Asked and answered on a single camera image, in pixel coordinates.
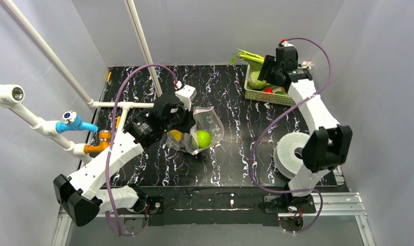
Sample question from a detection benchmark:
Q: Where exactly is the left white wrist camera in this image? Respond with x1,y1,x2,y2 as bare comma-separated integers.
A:
175,85,197,111

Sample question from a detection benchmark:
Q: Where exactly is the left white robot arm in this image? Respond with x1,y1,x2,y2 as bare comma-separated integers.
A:
53,93,195,227

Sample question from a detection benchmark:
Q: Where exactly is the green cabbage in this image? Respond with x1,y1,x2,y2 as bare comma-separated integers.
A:
247,71,267,90

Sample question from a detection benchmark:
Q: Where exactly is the aluminium frame rail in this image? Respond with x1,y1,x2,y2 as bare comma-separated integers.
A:
52,68,376,246

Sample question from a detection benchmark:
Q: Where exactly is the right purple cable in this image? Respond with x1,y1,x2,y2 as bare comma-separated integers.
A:
247,37,333,235

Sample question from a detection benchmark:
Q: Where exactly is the yellow bell pepper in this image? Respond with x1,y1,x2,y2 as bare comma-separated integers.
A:
169,130,183,142

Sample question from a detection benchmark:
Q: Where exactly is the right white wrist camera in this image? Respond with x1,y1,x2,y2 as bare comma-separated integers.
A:
278,39,294,48

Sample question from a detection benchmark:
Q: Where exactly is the orange pipe fitting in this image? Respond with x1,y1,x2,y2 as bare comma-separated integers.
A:
84,130,113,155

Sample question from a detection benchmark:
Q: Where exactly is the clear zip top bag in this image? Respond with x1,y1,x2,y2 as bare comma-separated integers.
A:
165,107,224,155

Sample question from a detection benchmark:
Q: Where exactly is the green white leek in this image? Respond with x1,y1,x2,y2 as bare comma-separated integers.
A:
230,48,264,70

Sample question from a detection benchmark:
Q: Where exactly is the white pvc pipe frame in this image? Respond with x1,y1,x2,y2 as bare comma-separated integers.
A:
0,1,152,162

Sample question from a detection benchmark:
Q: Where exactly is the white tape roll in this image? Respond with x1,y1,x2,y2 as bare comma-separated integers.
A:
273,132,310,179

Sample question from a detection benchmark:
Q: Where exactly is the purple cable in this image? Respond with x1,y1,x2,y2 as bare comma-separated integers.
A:
104,64,180,237
247,37,333,235

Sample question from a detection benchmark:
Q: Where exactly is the blue pipe fitting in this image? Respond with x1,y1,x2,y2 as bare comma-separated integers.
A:
55,110,98,133

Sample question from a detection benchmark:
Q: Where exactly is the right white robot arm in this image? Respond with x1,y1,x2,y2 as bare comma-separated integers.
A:
259,43,353,198

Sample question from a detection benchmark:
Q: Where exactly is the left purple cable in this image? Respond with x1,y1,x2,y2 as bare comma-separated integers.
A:
104,64,180,237

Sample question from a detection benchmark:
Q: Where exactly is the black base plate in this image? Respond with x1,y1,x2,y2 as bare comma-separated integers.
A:
132,185,316,226

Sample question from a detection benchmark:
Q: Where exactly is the green apple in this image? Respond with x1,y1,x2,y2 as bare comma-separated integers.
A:
196,130,212,149

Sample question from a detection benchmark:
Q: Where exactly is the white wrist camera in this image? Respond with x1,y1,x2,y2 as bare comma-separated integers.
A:
278,39,294,48
175,85,197,111

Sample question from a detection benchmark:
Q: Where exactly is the cream plastic basket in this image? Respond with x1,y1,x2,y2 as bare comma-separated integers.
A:
244,65,295,106

